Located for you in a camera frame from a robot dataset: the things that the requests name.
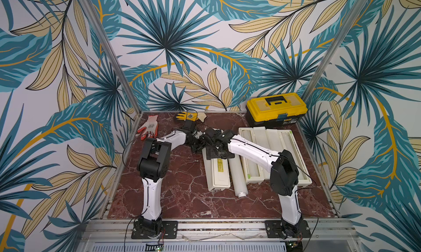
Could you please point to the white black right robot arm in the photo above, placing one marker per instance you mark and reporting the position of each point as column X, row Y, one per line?
column 281, row 166

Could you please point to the white wrap dispenser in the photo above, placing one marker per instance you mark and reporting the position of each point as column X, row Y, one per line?
column 253, row 173
column 217, row 173

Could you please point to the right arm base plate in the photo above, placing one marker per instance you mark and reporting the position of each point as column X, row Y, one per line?
column 284, row 230

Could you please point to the plastic wrap roll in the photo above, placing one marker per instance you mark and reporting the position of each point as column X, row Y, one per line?
column 237, row 176

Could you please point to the aluminium front rail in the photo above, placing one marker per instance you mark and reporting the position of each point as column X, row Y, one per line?
column 191, row 230

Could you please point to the yellow black work glove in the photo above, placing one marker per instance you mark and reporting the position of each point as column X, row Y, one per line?
column 193, row 116

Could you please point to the yellow black toolbox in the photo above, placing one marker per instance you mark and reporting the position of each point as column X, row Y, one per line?
column 275, row 111

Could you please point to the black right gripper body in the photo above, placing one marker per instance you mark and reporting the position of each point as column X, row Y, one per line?
column 212, row 144

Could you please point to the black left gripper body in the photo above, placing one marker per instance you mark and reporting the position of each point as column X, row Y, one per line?
column 197, row 144

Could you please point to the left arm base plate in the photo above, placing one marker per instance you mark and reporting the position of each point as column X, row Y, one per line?
column 146, row 229

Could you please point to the red white work glove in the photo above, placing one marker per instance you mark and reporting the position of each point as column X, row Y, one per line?
column 149, row 129

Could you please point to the white dispenser base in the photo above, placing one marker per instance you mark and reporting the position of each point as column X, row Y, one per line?
column 279, row 140

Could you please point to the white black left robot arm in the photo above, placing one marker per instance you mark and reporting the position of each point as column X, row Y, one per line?
column 154, row 165

